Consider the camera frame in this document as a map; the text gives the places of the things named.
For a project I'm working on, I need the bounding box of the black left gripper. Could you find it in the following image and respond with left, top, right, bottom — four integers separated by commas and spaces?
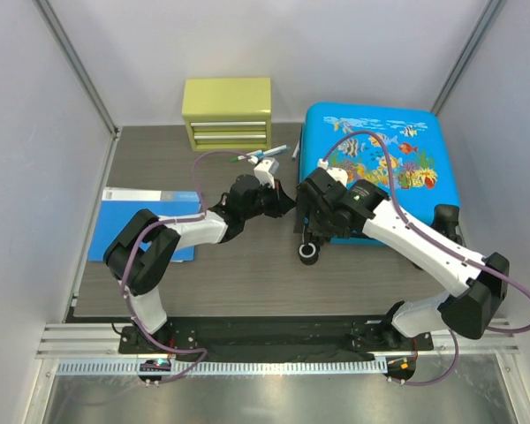
242, 178, 296, 221

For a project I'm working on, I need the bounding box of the blue suitcase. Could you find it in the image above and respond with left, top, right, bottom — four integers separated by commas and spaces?
299, 102, 462, 243

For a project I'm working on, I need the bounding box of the blue white box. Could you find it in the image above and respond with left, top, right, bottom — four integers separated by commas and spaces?
87, 187, 200, 262

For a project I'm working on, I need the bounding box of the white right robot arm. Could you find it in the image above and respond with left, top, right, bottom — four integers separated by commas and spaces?
295, 168, 510, 350

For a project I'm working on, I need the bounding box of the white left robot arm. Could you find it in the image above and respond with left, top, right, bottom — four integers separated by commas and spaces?
103, 175, 295, 353

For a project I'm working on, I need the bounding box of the marker pen blue cap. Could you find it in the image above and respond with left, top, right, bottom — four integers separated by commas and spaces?
258, 145, 290, 158

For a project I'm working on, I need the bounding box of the marker pen green cap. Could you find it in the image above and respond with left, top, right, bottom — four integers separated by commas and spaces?
230, 152, 257, 163

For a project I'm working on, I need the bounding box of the yellow-green drawer organizer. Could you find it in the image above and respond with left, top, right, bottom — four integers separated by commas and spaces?
182, 77, 272, 151

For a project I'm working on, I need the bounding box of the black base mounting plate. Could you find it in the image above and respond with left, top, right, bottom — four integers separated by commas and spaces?
118, 314, 435, 357

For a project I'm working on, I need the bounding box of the slotted cable duct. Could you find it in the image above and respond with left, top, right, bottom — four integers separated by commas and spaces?
57, 357, 388, 377

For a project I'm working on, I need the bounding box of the aluminium right corner post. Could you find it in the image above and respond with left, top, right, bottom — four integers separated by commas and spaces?
430, 0, 507, 116

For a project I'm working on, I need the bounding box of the aluminium corner post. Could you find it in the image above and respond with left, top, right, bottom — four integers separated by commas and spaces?
430, 0, 507, 116
31, 0, 120, 138

